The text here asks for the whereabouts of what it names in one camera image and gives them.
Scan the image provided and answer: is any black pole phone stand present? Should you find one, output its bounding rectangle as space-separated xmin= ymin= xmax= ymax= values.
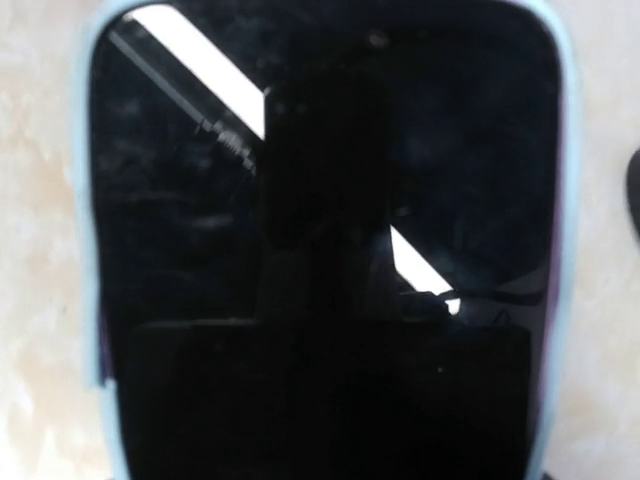
xmin=626 ymin=149 xmax=640 ymax=234

